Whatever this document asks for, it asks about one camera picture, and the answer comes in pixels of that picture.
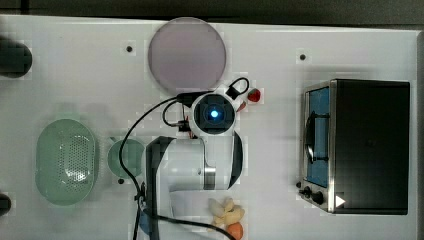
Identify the black cylinder post lower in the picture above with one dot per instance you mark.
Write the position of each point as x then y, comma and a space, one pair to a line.
5, 204

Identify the red strawberry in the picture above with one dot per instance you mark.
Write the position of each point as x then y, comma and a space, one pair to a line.
254, 95

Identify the orange fruit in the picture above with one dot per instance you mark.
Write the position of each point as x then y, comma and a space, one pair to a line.
236, 230

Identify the black cylinder post upper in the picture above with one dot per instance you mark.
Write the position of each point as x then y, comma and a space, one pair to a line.
15, 59

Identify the black cylinder post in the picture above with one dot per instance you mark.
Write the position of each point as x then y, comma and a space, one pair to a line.
15, 59
5, 204

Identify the green oval strainer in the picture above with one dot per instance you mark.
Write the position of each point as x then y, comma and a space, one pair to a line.
65, 162

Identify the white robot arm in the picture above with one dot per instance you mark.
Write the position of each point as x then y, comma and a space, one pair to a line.
211, 160

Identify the black toaster oven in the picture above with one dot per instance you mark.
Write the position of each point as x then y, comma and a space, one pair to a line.
355, 146

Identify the peeled banana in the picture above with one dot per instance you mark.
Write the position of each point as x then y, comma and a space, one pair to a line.
226, 214

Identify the green metal cup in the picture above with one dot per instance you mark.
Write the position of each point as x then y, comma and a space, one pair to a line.
131, 155

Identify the purple round plate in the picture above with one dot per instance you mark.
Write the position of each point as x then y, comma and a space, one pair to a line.
187, 54

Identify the blue bowl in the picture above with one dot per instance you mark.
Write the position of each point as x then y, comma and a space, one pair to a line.
144, 223

